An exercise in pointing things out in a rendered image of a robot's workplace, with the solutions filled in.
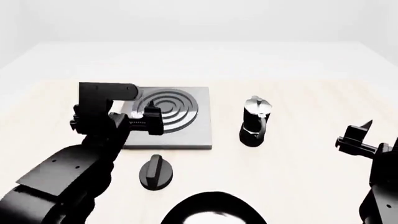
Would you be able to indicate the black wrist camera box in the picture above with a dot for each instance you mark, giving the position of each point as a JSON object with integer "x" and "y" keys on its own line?
{"x": 105, "y": 91}

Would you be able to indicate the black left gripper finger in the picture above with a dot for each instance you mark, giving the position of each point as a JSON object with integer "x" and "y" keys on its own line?
{"x": 155, "y": 123}

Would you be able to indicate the black and silver moka pot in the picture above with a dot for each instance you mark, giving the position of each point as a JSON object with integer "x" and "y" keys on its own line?
{"x": 253, "y": 126}

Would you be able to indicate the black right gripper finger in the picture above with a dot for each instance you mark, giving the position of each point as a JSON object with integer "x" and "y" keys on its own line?
{"x": 357, "y": 133}

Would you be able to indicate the dark round spiral burner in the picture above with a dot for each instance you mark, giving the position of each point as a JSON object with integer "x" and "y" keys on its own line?
{"x": 177, "y": 109}

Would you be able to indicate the grey square stove plate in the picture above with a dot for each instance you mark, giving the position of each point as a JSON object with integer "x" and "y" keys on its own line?
{"x": 199, "y": 130}

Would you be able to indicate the black oval stove knob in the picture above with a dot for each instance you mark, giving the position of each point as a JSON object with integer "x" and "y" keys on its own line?
{"x": 155, "y": 173}

